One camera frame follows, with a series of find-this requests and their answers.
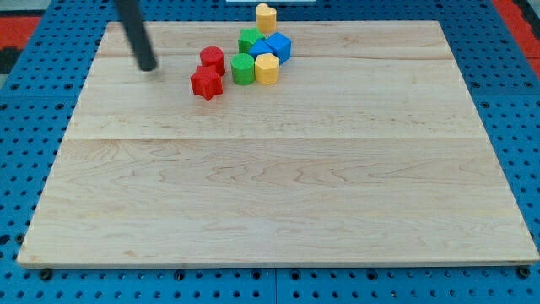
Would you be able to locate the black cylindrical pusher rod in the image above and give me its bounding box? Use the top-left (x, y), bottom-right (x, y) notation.
top-left (115, 0), bottom-right (157, 72)

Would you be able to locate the red star block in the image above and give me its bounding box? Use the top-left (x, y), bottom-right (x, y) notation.
top-left (190, 66), bottom-right (223, 101)

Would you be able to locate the green star block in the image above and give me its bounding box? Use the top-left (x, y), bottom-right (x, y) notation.
top-left (237, 27), bottom-right (266, 53)

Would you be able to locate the red cylinder block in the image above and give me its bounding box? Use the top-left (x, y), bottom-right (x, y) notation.
top-left (199, 46), bottom-right (225, 76)

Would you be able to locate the green cylinder block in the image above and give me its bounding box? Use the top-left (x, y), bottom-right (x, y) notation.
top-left (230, 53), bottom-right (255, 85)

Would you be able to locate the blue triangle block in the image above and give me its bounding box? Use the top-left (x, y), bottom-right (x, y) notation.
top-left (247, 40), bottom-right (273, 60)

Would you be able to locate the yellow heart block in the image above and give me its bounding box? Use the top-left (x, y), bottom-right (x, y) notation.
top-left (255, 3), bottom-right (277, 33)

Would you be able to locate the yellow hexagon block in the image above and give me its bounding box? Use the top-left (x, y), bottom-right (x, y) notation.
top-left (255, 53), bottom-right (279, 85)

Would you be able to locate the blue cube block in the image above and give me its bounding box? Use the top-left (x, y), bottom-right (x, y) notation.
top-left (264, 32), bottom-right (292, 64)

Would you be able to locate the light wooden board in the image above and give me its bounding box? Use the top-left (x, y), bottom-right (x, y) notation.
top-left (17, 21), bottom-right (539, 269)

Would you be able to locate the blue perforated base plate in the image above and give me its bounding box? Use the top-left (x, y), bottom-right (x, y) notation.
top-left (1, 1), bottom-right (539, 303)

